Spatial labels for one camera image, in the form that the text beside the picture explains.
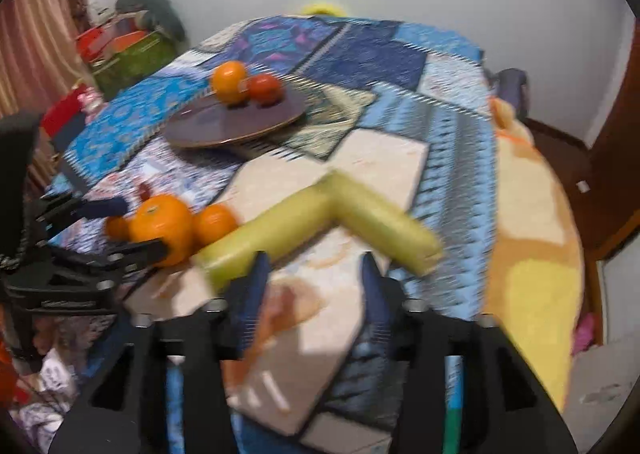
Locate dark purple cloth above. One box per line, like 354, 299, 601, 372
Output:
487, 68, 530, 122

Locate grey green bag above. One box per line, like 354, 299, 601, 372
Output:
114, 0, 187, 42

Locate green cardboard box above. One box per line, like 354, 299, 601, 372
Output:
92, 28, 178, 102

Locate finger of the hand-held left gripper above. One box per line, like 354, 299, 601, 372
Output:
36, 193, 130, 235
45, 239, 169, 287

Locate large orange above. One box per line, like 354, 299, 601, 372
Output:
128, 194, 195, 268

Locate small orange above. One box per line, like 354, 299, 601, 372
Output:
104, 216, 131, 241
193, 203, 239, 249

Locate yellow cloth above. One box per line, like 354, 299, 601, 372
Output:
299, 2, 347, 17

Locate yellow orange fleece blanket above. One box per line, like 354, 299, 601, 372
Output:
482, 96, 586, 415

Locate striped brown curtain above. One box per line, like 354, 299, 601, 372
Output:
0, 0, 96, 119

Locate brown wooden furniture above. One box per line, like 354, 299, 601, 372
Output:
522, 18, 640, 345

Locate blue patchwork blanket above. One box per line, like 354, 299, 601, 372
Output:
45, 15, 501, 454

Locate brown round plate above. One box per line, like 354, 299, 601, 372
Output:
164, 82, 307, 150

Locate red orange box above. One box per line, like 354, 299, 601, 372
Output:
75, 16, 151, 65

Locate pile of printed clothes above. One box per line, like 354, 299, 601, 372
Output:
0, 316, 123, 454

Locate green-yellow banana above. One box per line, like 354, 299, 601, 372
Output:
194, 183, 342, 293
320, 170, 445, 278

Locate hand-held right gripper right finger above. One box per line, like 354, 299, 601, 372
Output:
359, 252, 579, 454

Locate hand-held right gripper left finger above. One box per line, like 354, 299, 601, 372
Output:
47, 251, 274, 454

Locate red packet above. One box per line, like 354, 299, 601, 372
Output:
40, 86, 103, 139

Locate red tomato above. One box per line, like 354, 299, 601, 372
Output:
247, 74, 284, 107

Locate pink cloth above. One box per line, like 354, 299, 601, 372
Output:
572, 312, 603, 356

